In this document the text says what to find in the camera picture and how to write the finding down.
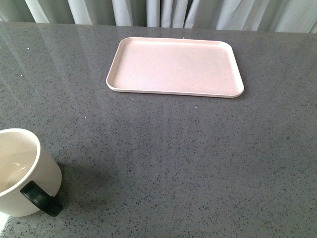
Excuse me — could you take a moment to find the pink rectangular tray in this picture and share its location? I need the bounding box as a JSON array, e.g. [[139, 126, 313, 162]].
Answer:
[[106, 37, 244, 98]]

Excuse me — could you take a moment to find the white mug with black handle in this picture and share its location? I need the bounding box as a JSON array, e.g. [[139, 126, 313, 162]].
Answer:
[[0, 128, 63, 217]]

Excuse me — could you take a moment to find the white pleated curtain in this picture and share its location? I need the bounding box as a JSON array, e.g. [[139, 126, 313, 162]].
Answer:
[[0, 0, 317, 34]]

